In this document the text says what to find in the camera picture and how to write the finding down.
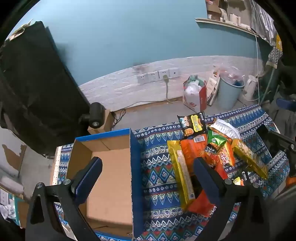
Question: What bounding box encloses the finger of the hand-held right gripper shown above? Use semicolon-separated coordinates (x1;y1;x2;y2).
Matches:
276;98;296;110
256;125;296;158

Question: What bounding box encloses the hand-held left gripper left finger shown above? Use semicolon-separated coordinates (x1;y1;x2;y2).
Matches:
25;157;103;241

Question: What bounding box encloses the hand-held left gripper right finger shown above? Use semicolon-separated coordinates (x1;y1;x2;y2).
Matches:
194;157;270;241

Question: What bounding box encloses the blue-sided cardboard box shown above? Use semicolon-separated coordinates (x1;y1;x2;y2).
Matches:
66;128;145;239

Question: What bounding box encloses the long yellow snack packet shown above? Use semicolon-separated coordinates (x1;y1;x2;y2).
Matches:
167;140;197;210

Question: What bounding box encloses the large orange snack packet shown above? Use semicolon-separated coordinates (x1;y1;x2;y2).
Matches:
180;134;216;218

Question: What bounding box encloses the gold snack packet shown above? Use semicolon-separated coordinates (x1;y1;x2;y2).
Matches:
231;138;269;179

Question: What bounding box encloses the green snack packet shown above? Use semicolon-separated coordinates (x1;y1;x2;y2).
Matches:
206;130;224;150

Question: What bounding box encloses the small black yellow snack packet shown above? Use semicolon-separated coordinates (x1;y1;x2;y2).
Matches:
232;171;250;186

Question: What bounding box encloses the grey cloth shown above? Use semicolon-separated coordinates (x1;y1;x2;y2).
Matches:
268;93;296;137

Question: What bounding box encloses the green pole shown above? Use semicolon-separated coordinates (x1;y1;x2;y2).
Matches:
264;70;277;102

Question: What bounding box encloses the red-orange noodle packet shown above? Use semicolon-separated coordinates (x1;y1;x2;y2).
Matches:
216;140;236;168

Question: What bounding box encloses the white electric kettle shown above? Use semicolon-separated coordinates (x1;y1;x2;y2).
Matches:
238;75;258;102

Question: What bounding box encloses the orange bag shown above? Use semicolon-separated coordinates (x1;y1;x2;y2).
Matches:
285;176;296;189

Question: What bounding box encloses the blue patterned blanket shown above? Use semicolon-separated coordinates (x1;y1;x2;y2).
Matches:
53;104;290;241

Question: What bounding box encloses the patterned hanging cloth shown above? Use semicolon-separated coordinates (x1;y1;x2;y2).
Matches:
265;46;284;69

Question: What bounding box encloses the white silver snack packet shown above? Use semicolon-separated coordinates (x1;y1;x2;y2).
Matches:
208;118;241;140

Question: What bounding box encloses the small brown cardboard box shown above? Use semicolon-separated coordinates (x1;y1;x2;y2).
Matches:
87;109;112;135

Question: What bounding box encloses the light blue trash bin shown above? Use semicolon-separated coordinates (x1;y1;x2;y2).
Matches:
214;74;245;110

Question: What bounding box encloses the clear plastic bin liner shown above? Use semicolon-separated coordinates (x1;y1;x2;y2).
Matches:
218;67;245;87

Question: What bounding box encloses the cardboard sheet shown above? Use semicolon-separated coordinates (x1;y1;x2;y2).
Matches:
17;200;30;229

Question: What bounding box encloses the red and white shopping bag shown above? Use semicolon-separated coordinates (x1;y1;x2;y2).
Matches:
183;75;207;113

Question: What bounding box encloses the white paper bag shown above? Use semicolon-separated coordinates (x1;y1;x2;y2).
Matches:
206;70;221;106

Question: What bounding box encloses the silver foil sheet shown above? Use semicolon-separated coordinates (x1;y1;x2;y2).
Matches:
250;0;278;45

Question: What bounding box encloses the large black screen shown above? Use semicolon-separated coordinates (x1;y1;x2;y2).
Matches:
0;21;91;156

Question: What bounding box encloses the crumpled brown paper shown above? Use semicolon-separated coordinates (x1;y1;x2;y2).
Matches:
9;20;34;41

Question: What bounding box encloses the white hanging cable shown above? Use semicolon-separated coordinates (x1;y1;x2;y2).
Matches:
251;28;260;105

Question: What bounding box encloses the black cylindrical camera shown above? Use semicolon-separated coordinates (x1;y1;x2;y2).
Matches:
79;102;106;129

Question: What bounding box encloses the black floor cable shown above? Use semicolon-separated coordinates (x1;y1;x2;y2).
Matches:
110;109;126;130

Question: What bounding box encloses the grey plug cable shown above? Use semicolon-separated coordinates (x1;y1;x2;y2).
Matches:
162;75;174;103

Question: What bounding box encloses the wall shelf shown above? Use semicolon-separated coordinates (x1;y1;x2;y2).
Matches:
195;18;257;33

